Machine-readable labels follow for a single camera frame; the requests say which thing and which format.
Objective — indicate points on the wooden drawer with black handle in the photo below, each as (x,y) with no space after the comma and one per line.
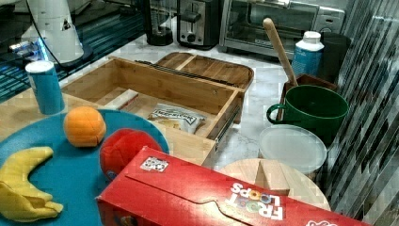
(142,78)

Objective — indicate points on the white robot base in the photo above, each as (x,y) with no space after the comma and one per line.
(52,35)

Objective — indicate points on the white snack bag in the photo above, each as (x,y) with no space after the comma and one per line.
(177,117)

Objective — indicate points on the wooden serving tray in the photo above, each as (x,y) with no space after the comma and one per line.
(216,69)

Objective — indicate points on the small white red box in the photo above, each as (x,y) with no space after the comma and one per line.
(120,98)

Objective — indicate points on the red Froot Loops box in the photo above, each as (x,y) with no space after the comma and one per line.
(157,189)

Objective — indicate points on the red plush apple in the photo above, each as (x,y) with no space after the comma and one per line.
(121,147)

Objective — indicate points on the black silver toaster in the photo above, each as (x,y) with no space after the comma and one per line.
(198,23)

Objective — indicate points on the silver toaster oven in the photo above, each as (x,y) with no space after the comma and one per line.
(242,22)

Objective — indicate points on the white plastic lid container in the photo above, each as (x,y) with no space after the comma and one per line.
(293,146)

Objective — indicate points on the round wooden lid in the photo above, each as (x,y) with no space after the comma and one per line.
(275,176)

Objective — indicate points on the dark brown wooden holder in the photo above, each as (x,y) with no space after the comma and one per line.
(309,81)

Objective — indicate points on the green mug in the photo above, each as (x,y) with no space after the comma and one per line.
(327,133)

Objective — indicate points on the orange plush fruit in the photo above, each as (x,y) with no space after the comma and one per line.
(84,126)

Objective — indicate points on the blue bottle white cap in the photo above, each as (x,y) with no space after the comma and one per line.
(308,53)

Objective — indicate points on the blue round plate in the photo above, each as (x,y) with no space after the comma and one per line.
(73,176)

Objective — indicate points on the black canister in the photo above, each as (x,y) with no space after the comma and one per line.
(334,52)

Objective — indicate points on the blue can with white lid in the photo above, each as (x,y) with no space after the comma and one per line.
(44,82)

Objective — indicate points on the yellow plush banana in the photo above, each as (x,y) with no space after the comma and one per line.
(20,200)

